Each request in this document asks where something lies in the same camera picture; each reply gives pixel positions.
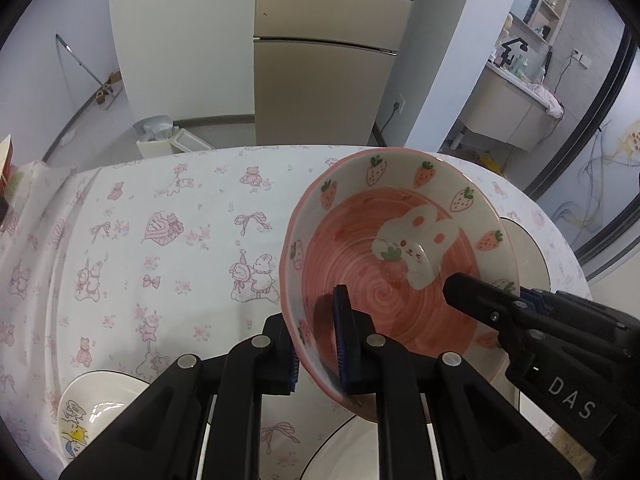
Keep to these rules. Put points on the pink strawberry bunny bowl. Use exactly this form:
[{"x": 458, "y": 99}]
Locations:
[{"x": 425, "y": 220}]

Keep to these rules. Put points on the white cartoon cat plate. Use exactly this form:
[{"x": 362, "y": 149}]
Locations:
[{"x": 105, "y": 395}]

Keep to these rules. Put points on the cream plush figure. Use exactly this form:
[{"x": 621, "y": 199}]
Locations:
[{"x": 508, "y": 23}]

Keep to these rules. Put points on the small cardboard box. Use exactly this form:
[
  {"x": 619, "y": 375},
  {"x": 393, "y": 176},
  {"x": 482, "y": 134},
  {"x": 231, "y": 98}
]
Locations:
[{"x": 115, "y": 78}]

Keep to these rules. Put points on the brown brush head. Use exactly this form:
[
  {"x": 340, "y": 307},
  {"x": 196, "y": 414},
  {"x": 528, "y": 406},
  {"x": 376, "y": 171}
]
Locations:
[{"x": 105, "y": 97}]

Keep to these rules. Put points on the pink printed white tablecloth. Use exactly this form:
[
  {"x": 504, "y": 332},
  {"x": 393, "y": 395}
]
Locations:
[{"x": 175, "y": 270}]

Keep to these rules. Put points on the red paper box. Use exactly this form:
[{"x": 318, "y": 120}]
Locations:
[{"x": 10, "y": 152}]

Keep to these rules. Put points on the beige vanity cabinet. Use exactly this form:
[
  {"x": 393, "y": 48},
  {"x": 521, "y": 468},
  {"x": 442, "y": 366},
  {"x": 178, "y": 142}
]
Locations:
[{"x": 500, "y": 110}]

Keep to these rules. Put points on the white wall socket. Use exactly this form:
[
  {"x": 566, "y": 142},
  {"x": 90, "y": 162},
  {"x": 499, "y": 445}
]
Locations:
[{"x": 398, "y": 106}]

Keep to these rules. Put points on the black faucet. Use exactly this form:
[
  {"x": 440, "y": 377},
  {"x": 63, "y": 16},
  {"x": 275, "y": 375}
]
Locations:
[{"x": 507, "y": 52}]

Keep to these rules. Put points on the pink cloth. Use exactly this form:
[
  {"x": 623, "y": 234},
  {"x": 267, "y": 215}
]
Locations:
[{"x": 550, "y": 102}]

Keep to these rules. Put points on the wall niche shelf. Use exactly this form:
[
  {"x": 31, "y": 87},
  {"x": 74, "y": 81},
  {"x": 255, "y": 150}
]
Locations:
[{"x": 552, "y": 10}]

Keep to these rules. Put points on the white bathroom outlet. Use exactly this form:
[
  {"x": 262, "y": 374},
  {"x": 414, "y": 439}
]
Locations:
[{"x": 581, "y": 59}]

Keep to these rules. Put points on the white trash bin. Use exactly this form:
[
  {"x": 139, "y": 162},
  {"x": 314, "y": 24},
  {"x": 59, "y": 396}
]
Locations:
[{"x": 165, "y": 135}]

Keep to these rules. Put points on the beige refrigerator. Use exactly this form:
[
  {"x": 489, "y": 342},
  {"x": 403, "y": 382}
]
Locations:
[{"x": 325, "y": 85}]

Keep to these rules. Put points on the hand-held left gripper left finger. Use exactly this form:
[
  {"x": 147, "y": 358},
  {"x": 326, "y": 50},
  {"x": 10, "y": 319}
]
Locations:
[{"x": 294, "y": 380}]

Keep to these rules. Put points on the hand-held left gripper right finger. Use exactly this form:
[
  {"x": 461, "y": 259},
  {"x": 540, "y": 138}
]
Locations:
[{"x": 342, "y": 340}]

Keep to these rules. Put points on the dark-framed glass sliding door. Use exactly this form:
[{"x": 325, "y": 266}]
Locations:
[{"x": 600, "y": 185}]

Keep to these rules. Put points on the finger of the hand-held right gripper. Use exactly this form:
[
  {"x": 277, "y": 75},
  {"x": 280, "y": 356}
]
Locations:
[
  {"x": 475, "y": 300},
  {"x": 534, "y": 301}
]

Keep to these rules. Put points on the pale green bottle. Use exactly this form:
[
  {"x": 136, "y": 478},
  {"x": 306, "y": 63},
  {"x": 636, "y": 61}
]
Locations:
[{"x": 521, "y": 66}]

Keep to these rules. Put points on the white black-rimmed plate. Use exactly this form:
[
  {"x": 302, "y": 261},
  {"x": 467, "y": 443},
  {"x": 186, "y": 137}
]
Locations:
[
  {"x": 530, "y": 265},
  {"x": 345, "y": 455}
]

